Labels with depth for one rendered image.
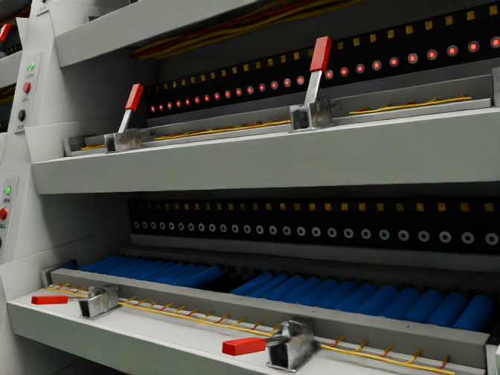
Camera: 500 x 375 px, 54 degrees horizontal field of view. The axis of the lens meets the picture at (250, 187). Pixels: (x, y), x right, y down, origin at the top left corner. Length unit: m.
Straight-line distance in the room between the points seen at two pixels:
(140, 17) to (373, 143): 0.37
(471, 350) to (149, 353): 0.29
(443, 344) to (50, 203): 0.57
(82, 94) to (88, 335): 0.38
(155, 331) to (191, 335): 0.04
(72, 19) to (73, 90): 0.11
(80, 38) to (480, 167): 0.56
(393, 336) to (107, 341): 0.30
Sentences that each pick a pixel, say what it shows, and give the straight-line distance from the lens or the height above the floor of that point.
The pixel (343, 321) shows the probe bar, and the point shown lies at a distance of 0.41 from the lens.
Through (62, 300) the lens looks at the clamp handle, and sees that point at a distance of 0.57.
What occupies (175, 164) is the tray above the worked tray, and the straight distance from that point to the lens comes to 0.51.
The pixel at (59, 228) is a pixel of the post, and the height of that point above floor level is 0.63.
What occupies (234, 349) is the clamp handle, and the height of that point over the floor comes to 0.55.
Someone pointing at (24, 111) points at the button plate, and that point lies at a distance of 0.80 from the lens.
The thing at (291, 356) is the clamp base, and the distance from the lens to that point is 0.39.
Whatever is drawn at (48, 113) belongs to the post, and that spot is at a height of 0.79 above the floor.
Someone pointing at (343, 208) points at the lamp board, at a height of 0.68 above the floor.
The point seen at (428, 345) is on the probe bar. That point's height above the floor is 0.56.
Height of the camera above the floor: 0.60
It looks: 9 degrees up
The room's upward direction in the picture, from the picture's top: 6 degrees clockwise
